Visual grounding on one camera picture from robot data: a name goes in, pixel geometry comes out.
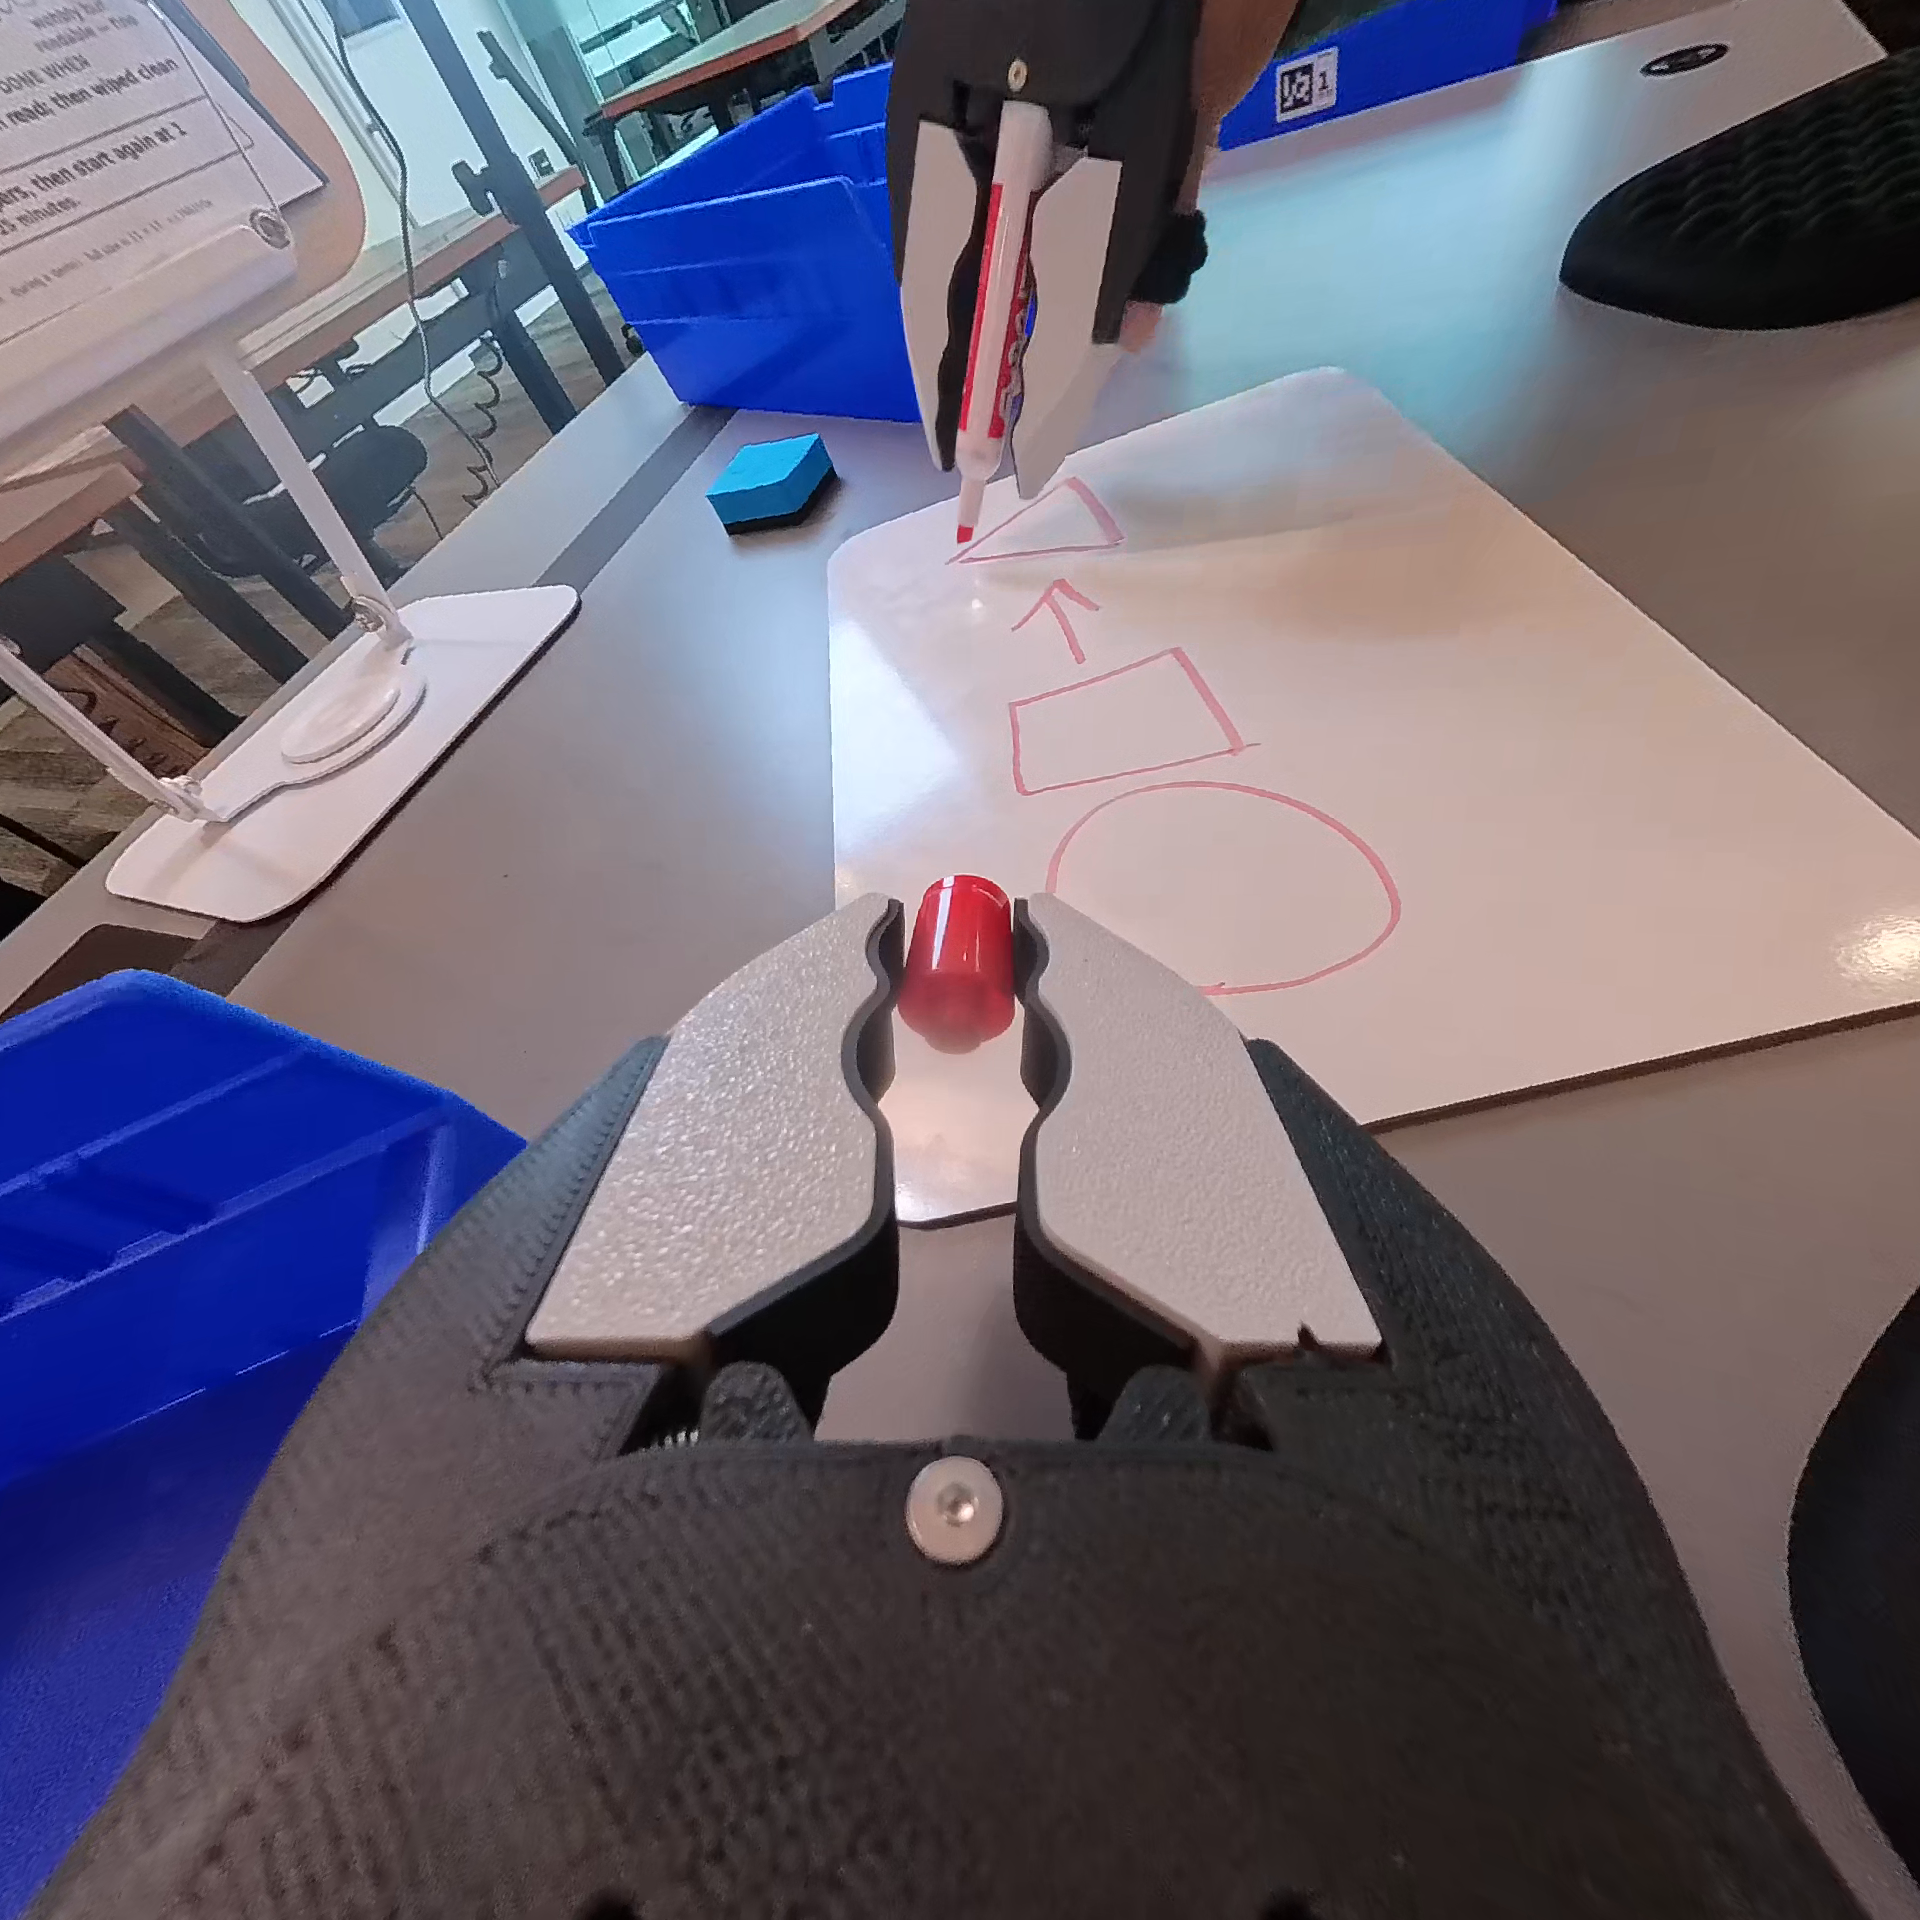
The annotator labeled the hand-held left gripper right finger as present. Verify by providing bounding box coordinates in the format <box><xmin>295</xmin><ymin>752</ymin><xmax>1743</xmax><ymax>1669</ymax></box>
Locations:
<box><xmin>1013</xmin><ymin>891</ymin><xmax>1384</xmax><ymax>1379</ymax></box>

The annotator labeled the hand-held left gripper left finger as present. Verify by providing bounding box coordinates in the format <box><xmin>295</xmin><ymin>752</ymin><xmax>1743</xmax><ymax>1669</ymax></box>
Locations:
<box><xmin>525</xmin><ymin>891</ymin><xmax>904</xmax><ymax>1374</ymax></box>

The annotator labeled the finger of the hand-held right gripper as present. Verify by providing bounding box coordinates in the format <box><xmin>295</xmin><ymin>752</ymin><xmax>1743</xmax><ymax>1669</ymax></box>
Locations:
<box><xmin>895</xmin><ymin>117</ymin><xmax>1001</xmax><ymax>475</ymax></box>
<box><xmin>1009</xmin><ymin>144</ymin><xmax>1128</xmax><ymax>503</ymax></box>

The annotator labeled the red dry erase marker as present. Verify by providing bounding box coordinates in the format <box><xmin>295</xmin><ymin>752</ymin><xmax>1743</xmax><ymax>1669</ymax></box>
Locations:
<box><xmin>951</xmin><ymin>102</ymin><xmax>1047</xmax><ymax>547</ymax></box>

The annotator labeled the blue plastic bin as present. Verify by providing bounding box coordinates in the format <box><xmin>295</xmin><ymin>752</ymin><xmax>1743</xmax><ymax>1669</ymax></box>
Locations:
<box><xmin>566</xmin><ymin>64</ymin><xmax>934</xmax><ymax>424</ymax></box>
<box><xmin>1210</xmin><ymin>0</ymin><xmax>1561</xmax><ymax>152</ymax></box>
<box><xmin>0</xmin><ymin>967</ymin><xmax>528</xmax><ymax>1920</ymax></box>

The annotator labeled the blue foam eraser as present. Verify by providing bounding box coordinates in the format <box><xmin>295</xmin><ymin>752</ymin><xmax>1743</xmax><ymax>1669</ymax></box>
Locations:
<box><xmin>703</xmin><ymin>429</ymin><xmax>840</xmax><ymax>539</ymax></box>

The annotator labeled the red marker cap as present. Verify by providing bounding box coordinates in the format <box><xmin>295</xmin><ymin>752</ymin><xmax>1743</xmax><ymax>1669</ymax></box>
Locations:
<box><xmin>895</xmin><ymin>873</ymin><xmax>1024</xmax><ymax>1054</ymax></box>

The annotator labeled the white whiteboard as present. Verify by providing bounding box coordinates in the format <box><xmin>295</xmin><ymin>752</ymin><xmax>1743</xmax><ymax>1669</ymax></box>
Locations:
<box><xmin>826</xmin><ymin>368</ymin><xmax>1920</xmax><ymax>1224</ymax></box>

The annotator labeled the person's right hand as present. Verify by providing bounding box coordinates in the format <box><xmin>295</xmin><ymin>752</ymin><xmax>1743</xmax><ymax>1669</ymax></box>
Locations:
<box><xmin>1118</xmin><ymin>0</ymin><xmax>1309</xmax><ymax>356</ymax></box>

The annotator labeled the black tape strip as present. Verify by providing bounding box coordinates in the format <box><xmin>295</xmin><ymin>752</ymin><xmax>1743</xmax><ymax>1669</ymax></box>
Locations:
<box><xmin>575</xmin><ymin>400</ymin><xmax>737</xmax><ymax>596</ymax></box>

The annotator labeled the black stand pole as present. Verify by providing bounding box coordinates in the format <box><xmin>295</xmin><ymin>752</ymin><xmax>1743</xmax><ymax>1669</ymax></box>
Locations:
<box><xmin>398</xmin><ymin>0</ymin><xmax>625</xmax><ymax>396</ymax></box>

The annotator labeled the wooden backing board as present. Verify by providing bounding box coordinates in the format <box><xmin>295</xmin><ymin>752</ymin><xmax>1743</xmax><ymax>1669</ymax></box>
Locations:
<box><xmin>181</xmin><ymin>0</ymin><xmax>370</xmax><ymax>287</ymax></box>

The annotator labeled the black office chair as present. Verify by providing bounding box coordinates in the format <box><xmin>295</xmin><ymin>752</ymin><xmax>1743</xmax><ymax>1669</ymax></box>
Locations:
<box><xmin>277</xmin><ymin>422</ymin><xmax>432</xmax><ymax>539</ymax></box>

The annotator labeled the black coiled cable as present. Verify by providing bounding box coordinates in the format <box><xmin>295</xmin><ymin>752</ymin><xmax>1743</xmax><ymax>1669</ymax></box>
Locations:
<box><xmin>319</xmin><ymin>0</ymin><xmax>506</xmax><ymax>510</ymax></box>

